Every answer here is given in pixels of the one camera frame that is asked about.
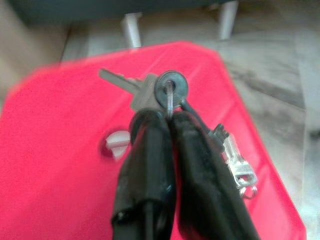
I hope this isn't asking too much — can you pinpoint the red plastic stool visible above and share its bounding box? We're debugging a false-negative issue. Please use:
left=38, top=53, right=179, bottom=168
left=0, top=41, right=307, bottom=240

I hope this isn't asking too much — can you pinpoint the black low console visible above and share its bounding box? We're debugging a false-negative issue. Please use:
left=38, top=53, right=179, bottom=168
left=14, top=0, right=241, bottom=48

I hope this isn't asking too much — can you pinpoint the silver key bunch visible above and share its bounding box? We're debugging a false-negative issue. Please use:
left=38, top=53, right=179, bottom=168
left=98, top=67, right=258, bottom=200

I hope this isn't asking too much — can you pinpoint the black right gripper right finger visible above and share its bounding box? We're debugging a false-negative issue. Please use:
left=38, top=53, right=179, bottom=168
left=170, top=112, right=261, bottom=240

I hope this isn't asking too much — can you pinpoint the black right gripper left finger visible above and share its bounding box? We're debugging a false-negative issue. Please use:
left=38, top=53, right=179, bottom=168
left=111, top=108, right=176, bottom=240

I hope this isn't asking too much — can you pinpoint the light wooden cabinet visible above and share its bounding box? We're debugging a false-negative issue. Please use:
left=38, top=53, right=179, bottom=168
left=0, top=0, right=71, bottom=106

